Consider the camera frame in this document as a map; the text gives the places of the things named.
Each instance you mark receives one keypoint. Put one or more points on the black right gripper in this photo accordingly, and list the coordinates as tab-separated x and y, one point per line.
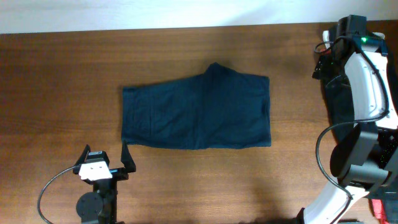
324	68

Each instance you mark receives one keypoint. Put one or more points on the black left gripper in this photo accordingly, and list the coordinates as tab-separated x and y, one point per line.
127	162

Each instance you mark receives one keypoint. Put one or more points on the navy blue shorts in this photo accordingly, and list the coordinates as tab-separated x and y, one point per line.
220	108

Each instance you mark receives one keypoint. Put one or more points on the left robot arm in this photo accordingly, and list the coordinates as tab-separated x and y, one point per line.
100	205

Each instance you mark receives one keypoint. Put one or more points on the red cloth in pile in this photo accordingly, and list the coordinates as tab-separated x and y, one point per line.
325	52

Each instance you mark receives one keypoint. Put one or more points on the black garment in pile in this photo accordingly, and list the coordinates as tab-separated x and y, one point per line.
340	105

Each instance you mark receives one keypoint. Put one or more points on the white cloth in pile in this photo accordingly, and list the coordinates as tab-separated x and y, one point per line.
326	38

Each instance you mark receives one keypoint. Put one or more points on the red item at bottom right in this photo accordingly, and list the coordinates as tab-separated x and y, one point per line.
378	211

